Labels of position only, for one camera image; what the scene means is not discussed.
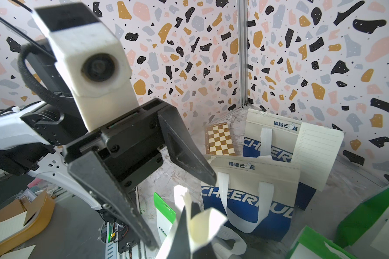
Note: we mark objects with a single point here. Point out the wooden chessboard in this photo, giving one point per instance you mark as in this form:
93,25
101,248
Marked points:
218,140

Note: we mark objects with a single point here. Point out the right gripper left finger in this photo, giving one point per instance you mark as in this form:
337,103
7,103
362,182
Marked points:
178,244

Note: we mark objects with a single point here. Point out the front blue white bag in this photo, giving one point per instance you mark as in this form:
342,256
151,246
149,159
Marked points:
256,194

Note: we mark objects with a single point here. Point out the green white bag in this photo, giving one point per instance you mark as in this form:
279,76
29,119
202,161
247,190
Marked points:
227,244
358,230
311,245

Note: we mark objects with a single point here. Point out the cardboard box outside cell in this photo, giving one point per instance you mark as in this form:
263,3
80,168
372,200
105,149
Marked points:
20,222

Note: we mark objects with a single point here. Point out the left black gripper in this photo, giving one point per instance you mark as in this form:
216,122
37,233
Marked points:
115,158

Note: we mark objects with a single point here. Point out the blue white bag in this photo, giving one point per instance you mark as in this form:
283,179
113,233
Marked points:
256,194
276,136

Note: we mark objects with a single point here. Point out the back blue white bag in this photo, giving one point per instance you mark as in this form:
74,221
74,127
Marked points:
276,136

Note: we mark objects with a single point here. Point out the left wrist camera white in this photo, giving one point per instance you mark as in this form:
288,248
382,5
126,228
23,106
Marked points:
91,61

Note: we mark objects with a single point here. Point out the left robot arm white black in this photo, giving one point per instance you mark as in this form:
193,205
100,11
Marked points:
48,140

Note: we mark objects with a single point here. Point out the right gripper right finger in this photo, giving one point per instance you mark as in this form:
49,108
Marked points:
206,252

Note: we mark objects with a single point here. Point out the left corner aluminium post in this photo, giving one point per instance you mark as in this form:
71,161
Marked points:
242,40

